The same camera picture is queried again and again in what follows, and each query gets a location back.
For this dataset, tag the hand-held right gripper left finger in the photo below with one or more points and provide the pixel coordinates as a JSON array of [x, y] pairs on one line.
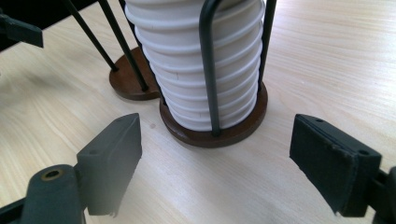
[[109, 161]]

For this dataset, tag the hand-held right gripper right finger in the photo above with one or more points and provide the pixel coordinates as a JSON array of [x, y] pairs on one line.
[[330, 161]]

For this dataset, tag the stack of white cups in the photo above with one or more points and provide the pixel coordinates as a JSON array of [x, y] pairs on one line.
[[174, 46]]

